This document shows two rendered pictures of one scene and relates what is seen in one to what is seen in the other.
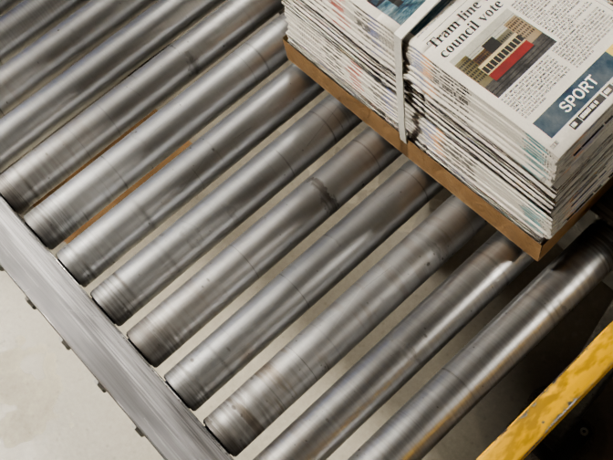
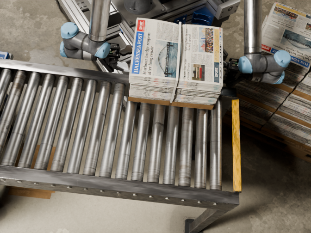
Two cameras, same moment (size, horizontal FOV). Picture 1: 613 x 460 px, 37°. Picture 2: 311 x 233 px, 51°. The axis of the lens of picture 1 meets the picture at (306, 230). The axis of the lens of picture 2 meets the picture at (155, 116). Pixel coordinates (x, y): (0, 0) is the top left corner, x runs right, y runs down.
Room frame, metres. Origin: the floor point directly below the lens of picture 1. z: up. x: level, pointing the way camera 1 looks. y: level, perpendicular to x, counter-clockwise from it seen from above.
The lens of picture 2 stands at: (0.20, 0.55, 2.07)
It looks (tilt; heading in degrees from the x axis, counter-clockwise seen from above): 62 degrees down; 299
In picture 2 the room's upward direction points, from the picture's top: 11 degrees clockwise
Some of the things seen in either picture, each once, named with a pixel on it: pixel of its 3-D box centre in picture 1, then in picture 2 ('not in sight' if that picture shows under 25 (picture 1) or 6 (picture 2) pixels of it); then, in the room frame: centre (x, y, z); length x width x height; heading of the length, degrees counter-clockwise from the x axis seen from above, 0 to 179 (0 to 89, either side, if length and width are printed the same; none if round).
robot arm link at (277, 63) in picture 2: not in sight; (275, 63); (0.24, -0.55, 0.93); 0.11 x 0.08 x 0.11; 46
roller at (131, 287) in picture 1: (255, 182); (142, 132); (0.52, 0.05, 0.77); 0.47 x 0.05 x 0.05; 123
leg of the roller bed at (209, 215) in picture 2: not in sight; (206, 218); (0.06, 0.05, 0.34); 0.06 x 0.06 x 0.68; 33
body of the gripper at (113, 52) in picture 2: not in sight; (106, 53); (0.89, -0.13, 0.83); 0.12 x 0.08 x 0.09; 33
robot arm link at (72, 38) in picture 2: not in sight; (73, 37); (1.00, -0.05, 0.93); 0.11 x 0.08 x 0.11; 14
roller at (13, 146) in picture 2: not in sight; (22, 117); (0.95, 0.33, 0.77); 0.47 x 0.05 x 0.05; 123
